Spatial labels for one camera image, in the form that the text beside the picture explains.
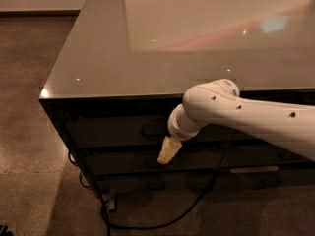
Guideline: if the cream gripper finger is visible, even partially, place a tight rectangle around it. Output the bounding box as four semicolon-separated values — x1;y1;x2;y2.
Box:
157;137;182;165

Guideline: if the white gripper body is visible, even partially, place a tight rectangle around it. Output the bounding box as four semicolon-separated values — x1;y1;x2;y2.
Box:
167;104;205;141

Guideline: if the drawer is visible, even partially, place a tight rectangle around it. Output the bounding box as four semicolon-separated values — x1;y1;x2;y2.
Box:
215;169;315;190
97;172;216;194
231;130;256;141
220;145;309;168
84;147;224;175
64;113;240;148

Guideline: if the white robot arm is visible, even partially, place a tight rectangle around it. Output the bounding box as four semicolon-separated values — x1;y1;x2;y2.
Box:
157;79;315;164

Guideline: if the grey drawer cabinet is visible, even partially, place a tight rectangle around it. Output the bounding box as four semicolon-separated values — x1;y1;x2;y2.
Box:
40;0;315;193

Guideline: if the dark object floor corner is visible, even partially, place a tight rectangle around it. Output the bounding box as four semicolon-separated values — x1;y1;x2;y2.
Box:
0;225;13;236

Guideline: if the black floor cable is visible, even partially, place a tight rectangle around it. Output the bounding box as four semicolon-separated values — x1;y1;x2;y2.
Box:
67;131;237;236

